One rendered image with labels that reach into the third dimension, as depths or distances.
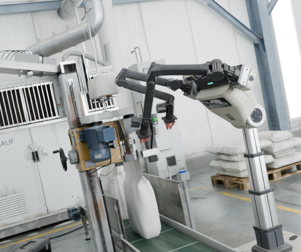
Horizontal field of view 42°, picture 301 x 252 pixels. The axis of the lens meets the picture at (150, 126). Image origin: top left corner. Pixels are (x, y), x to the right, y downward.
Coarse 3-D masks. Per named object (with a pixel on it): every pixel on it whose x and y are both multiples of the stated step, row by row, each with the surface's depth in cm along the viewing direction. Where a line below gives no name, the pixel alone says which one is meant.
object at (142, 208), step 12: (132, 168) 318; (132, 180) 310; (144, 180) 302; (132, 192) 305; (144, 192) 300; (132, 204) 310; (144, 204) 299; (156, 204) 305; (132, 216) 317; (144, 216) 300; (156, 216) 303; (132, 228) 323; (144, 228) 301; (156, 228) 302
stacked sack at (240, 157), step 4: (216, 156) 593; (220, 156) 578; (224, 156) 566; (228, 156) 553; (232, 156) 544; (236, 156) 542; (240, 156) 543; (232, 160) 545; (236, 160) 540; (240, 160) 544
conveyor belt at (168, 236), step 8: (128, 224) 351; (128, 232) 328; (160, 232) 312; (168, 232) 308; (176, 232) 304; (128, 240) 308; (136, 240) 304; (144, 240) 301; (152, 240) 297; (160, 240) 294; (168, 240) 290; (176, 240) 287; (184, 240) 284; (192, 240) 281; (144, 248) 284; (152, 248) 281; (160, 248) 278; (168, 248) 274; (176, 248) 272; (184, 248) 269; (192, 248) 266; (200, 248) 263; (208, 248) 260
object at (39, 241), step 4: (32, 240) 425; (36, 240) 422; (40, 240) 419; (44, 240) 420; (48, 240) 424; (24, 244) 412; (28, 244) 413; (32, 244) 410; (36, 244) 409; (40, 244) 412; (44, 244) 417; (48, 244) 423; (20, 248) 405; (24, 248) 402; (28, 248) 399; (32, 248) 401; (36, 248) 405; (40, 248) 410; (44, 248) 416; (48, 248) 422
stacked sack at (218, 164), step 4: (212, 160) 595; (216, 160) 586; (220, 160) 581; (224, 160) 575; (228, 160) 571; (212, 164) 590; (216, 164) 581; (220, 164) 572; (216, 168) 582; (220, 168) 572
